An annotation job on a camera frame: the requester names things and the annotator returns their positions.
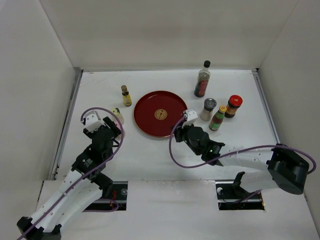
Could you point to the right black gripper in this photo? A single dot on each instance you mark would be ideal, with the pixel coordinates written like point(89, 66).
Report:
point(179, 130)

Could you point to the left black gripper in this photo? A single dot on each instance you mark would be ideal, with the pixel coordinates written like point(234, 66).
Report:
point(108, 122)

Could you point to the yellow-lid spice shaker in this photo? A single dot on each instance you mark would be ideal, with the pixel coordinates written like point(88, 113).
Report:
point(117, 113)

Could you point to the small yellow-label oil bottle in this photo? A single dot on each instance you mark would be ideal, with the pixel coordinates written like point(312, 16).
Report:
point(126, 96)

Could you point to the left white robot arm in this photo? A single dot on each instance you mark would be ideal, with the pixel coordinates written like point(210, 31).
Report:
point(84, 183)

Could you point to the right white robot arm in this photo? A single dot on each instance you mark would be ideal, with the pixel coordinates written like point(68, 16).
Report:
point(272, 166)

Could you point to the green-label sauce bottle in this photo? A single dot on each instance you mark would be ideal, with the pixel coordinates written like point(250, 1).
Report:
point(218, 118)

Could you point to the grey-lid pepper grinder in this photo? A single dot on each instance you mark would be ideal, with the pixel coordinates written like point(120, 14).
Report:
point(208, 107)

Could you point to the round red lacquer tray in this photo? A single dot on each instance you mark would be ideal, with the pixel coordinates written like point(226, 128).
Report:
point(156, 113)

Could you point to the red-lid chili sauce jar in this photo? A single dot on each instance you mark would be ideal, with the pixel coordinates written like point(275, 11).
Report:
point(234, 102)

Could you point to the dark soy sauce bottle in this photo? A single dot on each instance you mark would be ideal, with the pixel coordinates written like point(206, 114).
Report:
point(202, 80)

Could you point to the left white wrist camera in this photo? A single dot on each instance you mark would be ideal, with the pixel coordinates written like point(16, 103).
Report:
point(92, 121)

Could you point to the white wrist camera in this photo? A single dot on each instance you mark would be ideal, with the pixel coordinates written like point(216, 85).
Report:
point(92, 121)
point(190, 117)

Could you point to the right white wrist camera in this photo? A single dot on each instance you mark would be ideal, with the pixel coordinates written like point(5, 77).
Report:
point(190, 117)

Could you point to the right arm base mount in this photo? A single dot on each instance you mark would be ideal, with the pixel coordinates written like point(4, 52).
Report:
point(231, 197)

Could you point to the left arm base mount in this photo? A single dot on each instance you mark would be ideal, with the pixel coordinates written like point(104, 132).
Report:
point(115, 201)

